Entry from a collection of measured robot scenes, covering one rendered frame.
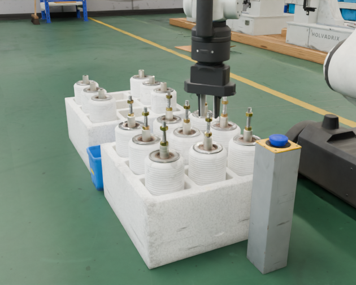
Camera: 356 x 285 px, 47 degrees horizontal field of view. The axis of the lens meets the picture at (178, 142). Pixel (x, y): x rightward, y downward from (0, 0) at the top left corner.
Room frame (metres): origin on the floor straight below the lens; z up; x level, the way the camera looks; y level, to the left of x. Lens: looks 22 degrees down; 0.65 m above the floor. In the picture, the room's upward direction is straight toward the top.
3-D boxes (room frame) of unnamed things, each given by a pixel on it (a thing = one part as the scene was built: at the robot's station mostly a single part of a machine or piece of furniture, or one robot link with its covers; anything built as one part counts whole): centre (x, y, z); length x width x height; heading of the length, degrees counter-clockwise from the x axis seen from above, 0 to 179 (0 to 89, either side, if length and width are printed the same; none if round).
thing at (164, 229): (1.04, -0.02, 0.09); 0.39 x 0.39 x 0.18; 25
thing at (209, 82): (0.94, -0.08, 0.46); 0.13 x 0.10 x 0.12; 66
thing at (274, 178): (0.81, -0.22, 0.16); 0.07 x 0.07 x 0.31; 25
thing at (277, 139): (0.81, -0.22, 0.32); 0.04 x 0.04 x 0.02
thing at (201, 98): (0.94, -0.05, 0.36); 0.03 x 0.02 x 0.06; 156
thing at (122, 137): (1.10, 0.13, 0.16); 0.10 x 0.10 x 0.18
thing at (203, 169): (0.93, -0.07, 0.16); 0.10 x 0.10 x 0.18
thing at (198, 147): (0.93, -0.07, 0.25); 0.08 x 0.08 x 0.01
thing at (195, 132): (1.04, -0.02, 0.25); 0.08 x 0.08 x 0.01
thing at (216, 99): (0.92, -0.10, 0.36); 0.03 x 0.02 x 0.06; 156
